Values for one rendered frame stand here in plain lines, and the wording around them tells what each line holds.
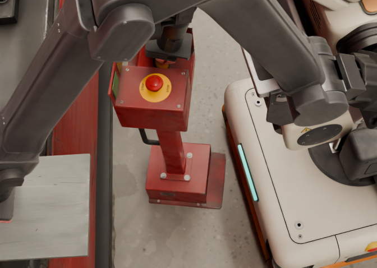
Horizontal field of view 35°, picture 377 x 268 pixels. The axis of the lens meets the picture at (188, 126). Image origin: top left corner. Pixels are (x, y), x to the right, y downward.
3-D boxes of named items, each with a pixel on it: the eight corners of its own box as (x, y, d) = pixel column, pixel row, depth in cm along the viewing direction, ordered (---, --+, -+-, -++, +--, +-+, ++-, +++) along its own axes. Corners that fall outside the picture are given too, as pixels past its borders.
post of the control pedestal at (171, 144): (184, 174, 197) (169, 103, 147) (167, 173, 198) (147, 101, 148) (185, 158, 199) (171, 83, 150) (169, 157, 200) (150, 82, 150)
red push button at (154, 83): (163, 97, 135) (161, 90, 132) (145, 96, 136) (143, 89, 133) (165, 81, 137) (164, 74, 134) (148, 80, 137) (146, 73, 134)
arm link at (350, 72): (373, 91, 83) (361, 56, 85) (322, 84, 77) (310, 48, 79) (325, 119, 89) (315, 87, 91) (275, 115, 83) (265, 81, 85)
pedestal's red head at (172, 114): (187, 132, 144) (182, 99, 128) (121, 127, 146) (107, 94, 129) (196, 59, 152) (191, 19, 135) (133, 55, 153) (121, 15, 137)
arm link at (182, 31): (194, 23, 126) (187, 0, 127) (163, 28, 124) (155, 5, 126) (188, 40, 132) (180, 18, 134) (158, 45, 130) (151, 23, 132)
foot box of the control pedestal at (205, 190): (221, 209, 204) (221, 199, 193) (148, 203, 206) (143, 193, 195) (226, 154, 212) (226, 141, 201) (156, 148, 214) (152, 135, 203)
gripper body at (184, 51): (147, 29, 138) (151, 11, 132) (191, 37, 140) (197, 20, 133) (143, 54, 136) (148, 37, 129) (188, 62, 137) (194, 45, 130)
